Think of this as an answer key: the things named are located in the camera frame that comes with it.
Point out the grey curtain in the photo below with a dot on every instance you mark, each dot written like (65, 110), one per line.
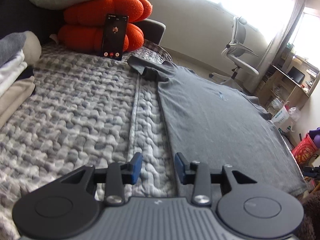
(282, 40)

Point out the black smartphone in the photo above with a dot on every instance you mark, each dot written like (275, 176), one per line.
(113, 37)

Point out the black monitor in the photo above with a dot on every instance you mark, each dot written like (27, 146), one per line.
(296, 76)

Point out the brown fleece clothing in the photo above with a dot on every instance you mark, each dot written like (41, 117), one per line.
(312, 217)

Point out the orange flower cushion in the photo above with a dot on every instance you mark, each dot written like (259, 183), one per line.
(87, 12)

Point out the dark grey folded cloth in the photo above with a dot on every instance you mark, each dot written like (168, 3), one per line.
(10, 47)

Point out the clear plastic bag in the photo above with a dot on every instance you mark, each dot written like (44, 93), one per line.
(294, 113)

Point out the purple cap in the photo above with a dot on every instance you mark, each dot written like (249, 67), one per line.
(315, 135)

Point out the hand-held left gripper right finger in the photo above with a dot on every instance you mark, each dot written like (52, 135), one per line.
(180, 167)

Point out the white folded cloth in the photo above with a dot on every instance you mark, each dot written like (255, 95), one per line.
(10, 75)

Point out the grey checked quilt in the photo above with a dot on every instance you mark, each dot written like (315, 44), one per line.
(82, 110)

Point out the grey t-shirt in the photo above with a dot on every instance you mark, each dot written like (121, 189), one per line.
(212, 120)

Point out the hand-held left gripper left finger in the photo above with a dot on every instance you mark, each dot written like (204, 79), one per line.
(136, 167)

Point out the white cardboard box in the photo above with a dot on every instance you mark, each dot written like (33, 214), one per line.
(282, 118)

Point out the white office chair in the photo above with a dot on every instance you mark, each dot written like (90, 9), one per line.
(237, 57)

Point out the red printed bag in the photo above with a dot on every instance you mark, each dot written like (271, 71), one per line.
(305, 151)

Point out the pale pink cloth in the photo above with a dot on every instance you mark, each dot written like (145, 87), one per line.
(54, 38)

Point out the beige folded cloth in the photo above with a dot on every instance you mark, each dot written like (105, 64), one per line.
(15, 100)

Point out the white plush toy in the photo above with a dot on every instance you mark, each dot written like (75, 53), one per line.
(33, 46)

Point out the dark grey sofa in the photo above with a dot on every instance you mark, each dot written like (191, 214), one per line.
(152, 30)

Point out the wooden shelf unit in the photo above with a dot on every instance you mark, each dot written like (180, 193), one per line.
(285, 85)

